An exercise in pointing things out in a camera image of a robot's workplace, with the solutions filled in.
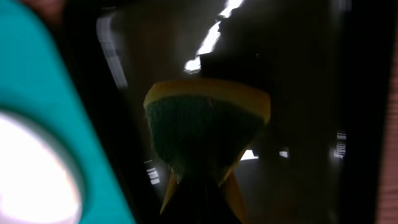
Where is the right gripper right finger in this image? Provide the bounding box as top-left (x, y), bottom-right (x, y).
top-left (198, 172), bottom-right (249, 224)

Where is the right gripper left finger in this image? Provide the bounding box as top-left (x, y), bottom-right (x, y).
top-left (159, 174), bottom-right (200, 224)

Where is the teal plastic tray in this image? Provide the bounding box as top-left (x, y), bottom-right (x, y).
top-left (1, 1), bottom-right (135, 223)

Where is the yellow green sponge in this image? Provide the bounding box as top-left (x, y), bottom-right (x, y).
top-left (144, 78), bottom-right (271, 184)

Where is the black water tray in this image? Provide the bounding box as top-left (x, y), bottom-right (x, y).
top-left (63, 1), bottom-right (397, 223)

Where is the white plate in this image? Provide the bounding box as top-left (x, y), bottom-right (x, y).
top-left (1, 110), bottom-right (86, 224)

